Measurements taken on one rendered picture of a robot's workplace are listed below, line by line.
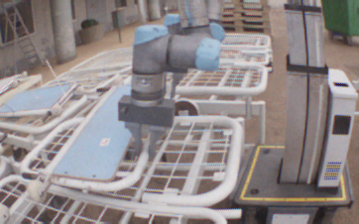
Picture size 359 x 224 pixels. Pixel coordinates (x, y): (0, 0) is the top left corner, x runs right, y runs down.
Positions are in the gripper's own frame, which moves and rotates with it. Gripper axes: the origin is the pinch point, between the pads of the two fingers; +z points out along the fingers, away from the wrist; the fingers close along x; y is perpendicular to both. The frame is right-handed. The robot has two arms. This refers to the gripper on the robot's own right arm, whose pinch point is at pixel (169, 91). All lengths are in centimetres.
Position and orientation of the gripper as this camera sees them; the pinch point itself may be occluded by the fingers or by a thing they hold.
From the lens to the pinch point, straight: 111.5
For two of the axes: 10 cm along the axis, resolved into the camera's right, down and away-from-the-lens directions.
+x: 9.9, 1.1, -0.7
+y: -1.1, 4.1, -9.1
